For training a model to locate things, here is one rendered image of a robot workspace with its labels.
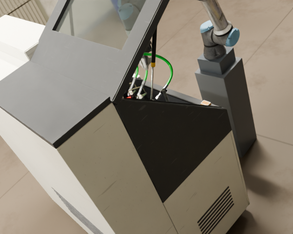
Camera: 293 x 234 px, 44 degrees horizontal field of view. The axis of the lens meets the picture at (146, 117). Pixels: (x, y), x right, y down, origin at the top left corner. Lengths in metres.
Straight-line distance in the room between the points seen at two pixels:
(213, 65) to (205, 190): 0.85
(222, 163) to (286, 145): 1.00
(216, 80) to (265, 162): 0.81
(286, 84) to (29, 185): 2.57
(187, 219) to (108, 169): 0.74
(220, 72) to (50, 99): 1.29
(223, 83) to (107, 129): 1.23
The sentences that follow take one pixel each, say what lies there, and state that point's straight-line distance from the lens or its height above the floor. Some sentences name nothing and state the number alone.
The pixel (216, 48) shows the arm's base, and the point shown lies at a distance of 2.46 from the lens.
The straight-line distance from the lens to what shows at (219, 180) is 2.20.
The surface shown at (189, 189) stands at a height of 0.71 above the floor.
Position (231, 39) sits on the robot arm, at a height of 1.07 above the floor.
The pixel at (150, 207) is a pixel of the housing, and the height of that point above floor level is 0.84.
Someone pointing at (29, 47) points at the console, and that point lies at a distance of 1.99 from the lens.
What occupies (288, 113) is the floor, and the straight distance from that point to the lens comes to 3.30.
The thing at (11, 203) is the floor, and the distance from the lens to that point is 3.66.
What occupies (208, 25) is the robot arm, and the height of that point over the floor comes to 1.13.
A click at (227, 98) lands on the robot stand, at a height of 0.62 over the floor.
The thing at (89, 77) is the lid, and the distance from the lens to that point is 1.54.
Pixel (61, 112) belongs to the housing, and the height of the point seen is 1.50.
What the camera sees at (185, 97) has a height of 0.95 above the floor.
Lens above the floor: 2.26
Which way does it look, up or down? 38 degrees down
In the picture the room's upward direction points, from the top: 23 degrees counter-clockwise
